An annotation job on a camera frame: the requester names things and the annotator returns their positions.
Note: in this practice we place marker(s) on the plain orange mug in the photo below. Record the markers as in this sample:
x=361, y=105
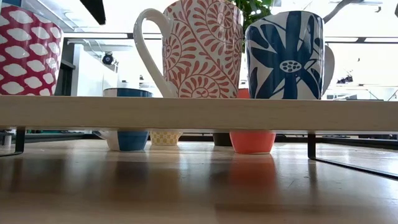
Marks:
x=252, y=141

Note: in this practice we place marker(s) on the black aluminium rig frame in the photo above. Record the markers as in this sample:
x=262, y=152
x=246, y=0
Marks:
x=62, y=137

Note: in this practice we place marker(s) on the green plant in black pot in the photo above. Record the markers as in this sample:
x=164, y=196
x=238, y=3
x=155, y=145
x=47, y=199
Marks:
x=255, y=9

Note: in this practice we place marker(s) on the red white patterned mug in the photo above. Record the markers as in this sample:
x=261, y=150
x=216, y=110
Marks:
x=28, y=46

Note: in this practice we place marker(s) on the orange floral patterned mug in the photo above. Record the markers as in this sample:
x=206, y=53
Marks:
x=202, y=46

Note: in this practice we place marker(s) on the yellow patterned white mug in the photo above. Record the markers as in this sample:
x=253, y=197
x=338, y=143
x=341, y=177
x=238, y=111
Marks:
x=165, y=137

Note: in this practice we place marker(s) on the white wooden shelf rack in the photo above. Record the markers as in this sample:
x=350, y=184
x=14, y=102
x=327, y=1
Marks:
x=199, y=113

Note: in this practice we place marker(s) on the blue and white mug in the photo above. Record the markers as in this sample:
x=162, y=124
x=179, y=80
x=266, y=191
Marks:
x=133, y=140

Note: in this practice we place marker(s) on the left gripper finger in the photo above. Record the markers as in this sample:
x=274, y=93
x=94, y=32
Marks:
x=94, y=11

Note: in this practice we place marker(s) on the blue flower patterned mug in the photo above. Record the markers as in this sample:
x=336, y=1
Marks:
x=289, y=46

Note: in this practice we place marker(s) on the black ceiling security camera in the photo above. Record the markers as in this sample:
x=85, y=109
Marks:
x=108, y=58

